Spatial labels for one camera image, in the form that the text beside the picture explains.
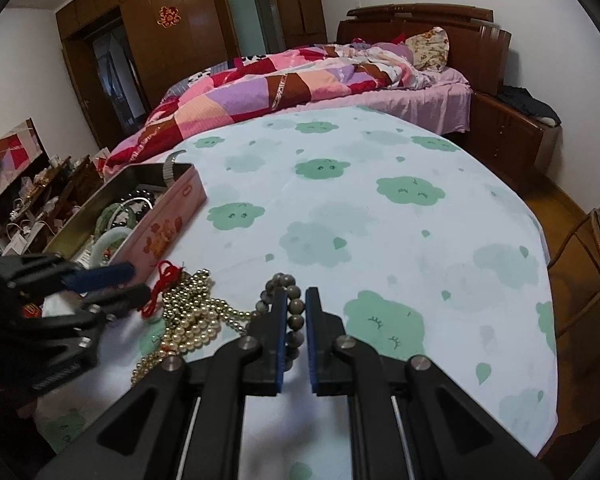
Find patterned leaning panel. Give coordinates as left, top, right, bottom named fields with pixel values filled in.
left=0, top=119, right=48, bottom=196

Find red string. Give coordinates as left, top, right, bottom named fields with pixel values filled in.
left=141, top=260, right=186, bottom=318

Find wooden nightstand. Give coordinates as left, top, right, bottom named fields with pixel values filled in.
left=462, top=91, right=562, bottom=188

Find gold bead necklace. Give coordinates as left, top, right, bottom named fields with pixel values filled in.
left=130, top=269, right=261, bottom=386

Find pearl necklace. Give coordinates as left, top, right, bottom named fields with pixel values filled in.
left=162, top=305, right=223, bottom=351

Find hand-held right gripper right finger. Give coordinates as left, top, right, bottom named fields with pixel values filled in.
left=305, top=287, right=553, bottom=480

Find wooden headboard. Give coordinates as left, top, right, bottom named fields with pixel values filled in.
left=336, top=2, right=512, bottom=96

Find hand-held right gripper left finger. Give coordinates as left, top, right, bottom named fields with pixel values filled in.
left=35, top=289, right=288, bottom=480

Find cluttered wooden shelf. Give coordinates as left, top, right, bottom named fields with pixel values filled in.
left=0, top=152, right=111, bottom=256

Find patchwork quilt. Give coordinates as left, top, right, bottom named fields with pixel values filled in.
left=105, top=42, right=441, bottom=171

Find green cloud print tablecloth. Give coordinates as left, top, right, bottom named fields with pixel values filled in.
left=30, top=105, right=561, bottom=480

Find bed with pink sheet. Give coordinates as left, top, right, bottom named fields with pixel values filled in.
left=102, top=42, right=473, bottom=171

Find floral pillow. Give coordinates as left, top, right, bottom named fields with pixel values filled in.
left=405, top=26, right=450, bottom=71

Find white jade bangle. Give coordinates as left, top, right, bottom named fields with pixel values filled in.
left=87, top=227, right=133, bottom=266

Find pink metal tin box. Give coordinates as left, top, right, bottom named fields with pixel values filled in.
left=42, top=162, right=208, bottom=281

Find wooden wardrobe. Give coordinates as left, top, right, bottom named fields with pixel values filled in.
left=55, top=0, right=328, bottom=148

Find grey bead bracelet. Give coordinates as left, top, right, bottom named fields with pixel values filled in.
left=255, top=272, right=308, bottom=361

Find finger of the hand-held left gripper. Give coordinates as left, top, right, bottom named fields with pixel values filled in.
left=0, top=254, right=137, bottom=295
left=77, top=284, right=152, bottom=320

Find wicker chair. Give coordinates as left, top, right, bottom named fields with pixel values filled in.
left=550, top=179, right=600, bottom=321

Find dark blue bead bracelet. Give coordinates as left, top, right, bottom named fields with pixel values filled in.
left=125, top=187, right=166, bottom=221

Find green jade bangle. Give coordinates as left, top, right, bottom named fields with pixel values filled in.
left=96, top=199, right=153, bottom=236

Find metal watch band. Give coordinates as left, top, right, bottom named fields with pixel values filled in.
left=162, top=151, right=187, bottom=188

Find dark clothes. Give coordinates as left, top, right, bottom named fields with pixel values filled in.
left=497, top=85, right=562, bottom=126

